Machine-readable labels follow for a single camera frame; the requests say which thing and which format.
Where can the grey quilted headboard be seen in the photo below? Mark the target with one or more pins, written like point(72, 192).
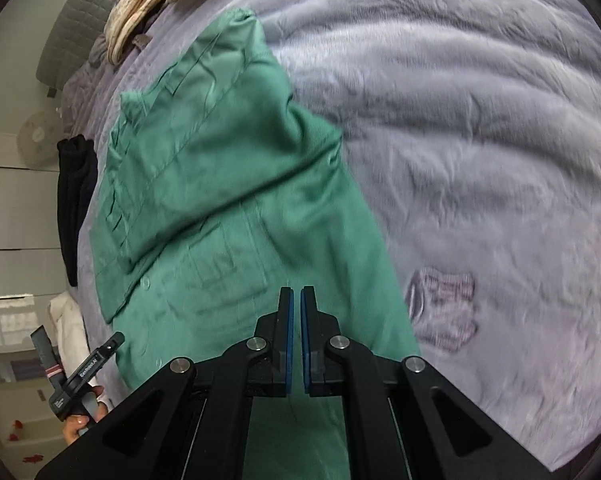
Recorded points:
point(70, 41)

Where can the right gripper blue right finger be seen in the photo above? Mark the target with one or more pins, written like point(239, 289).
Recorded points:
point(335, 365)

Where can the lavender embossed bedspread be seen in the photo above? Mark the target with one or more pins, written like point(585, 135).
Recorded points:
point(473, 128)

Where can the black folded garment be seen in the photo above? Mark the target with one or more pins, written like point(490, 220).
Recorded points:
point(77, 177)

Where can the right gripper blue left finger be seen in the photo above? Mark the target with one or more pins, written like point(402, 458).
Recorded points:
point(224, 389)

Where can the white puffer jacket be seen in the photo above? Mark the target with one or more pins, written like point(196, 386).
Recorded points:
point(68, 326)

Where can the beige striped blanket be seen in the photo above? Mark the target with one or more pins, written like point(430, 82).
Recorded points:
point(123, 23)

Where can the green work jacket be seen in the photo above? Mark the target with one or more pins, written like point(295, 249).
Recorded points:
point(218, 190)

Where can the person's left hand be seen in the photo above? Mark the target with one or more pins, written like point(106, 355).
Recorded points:
point(83, 419)

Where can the white round fan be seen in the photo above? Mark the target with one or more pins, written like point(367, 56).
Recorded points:
point(38, 137)

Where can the white wardrobe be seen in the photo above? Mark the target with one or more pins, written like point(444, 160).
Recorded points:
point(31, 273)

